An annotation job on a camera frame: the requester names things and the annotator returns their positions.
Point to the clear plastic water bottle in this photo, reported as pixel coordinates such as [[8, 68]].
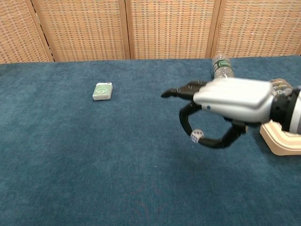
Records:
[[222, 67]]

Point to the white rectangular food container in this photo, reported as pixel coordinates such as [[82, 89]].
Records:
[[279, 143]]

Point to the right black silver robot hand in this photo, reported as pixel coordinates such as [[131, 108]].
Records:
[[235, 100]]

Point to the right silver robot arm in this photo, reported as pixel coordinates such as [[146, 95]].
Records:
[[290, 110]]

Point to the small white die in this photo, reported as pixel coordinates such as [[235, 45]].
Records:
[[197, 136]]

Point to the woven bamboo folding screen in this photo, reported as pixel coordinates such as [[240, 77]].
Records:
[[150, 28]]

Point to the green card box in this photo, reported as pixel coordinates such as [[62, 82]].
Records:
[[102, 91]]

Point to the blue table mat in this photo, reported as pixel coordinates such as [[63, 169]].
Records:
[[94, 153]]

